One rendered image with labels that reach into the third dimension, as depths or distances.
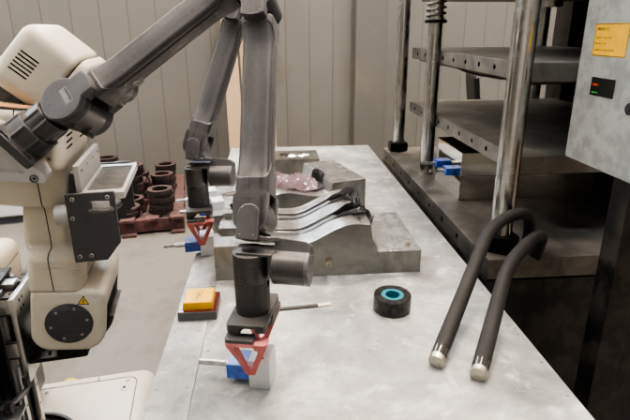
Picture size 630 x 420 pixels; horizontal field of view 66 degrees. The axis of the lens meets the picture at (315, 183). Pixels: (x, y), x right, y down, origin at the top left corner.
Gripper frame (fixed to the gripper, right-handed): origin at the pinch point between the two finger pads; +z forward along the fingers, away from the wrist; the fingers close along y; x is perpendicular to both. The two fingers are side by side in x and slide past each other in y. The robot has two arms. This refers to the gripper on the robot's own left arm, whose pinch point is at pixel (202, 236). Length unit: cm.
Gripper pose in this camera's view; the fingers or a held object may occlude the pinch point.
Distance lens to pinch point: 135.1
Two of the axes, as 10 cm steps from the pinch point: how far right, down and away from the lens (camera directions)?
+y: -2.4, -2.8, 9.3
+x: -9.7, 0.8, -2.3
